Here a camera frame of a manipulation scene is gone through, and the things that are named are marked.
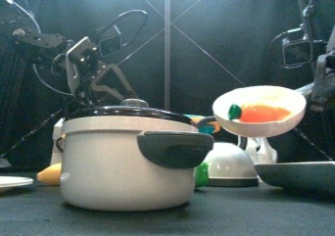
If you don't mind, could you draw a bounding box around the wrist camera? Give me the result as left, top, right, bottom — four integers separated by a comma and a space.
97, 33, 125, 58
281, 38, 316, 68

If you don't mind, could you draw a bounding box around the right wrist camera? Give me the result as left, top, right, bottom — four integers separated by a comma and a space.
281, 38, 316, 68

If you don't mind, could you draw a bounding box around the green toy vegetable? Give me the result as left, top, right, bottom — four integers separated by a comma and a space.
194, 161, 212, 189

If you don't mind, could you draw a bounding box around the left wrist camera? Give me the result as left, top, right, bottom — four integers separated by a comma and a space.
97, 33, 125, 58

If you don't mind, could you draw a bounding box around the white toy pot grey handle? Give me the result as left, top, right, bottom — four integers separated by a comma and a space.
58, 116, 217, 212

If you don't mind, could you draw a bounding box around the white round plate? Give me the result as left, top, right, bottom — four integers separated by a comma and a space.
0, 175, 35, 194

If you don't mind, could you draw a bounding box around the dark round bowl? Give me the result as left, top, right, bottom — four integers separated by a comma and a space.
67, 98, 200, 128

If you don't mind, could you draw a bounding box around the white toy carton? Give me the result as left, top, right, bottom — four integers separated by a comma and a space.
50, 117, 67, 166

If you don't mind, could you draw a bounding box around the grey vertical frame pole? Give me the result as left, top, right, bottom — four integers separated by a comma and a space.
165, 0, 173, 111

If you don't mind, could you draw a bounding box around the yellow orange toy fruit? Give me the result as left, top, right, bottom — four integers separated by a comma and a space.
35, 162, 63, 187

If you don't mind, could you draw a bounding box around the orange toy carrot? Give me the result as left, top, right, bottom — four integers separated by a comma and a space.
229, 103, 294, 123

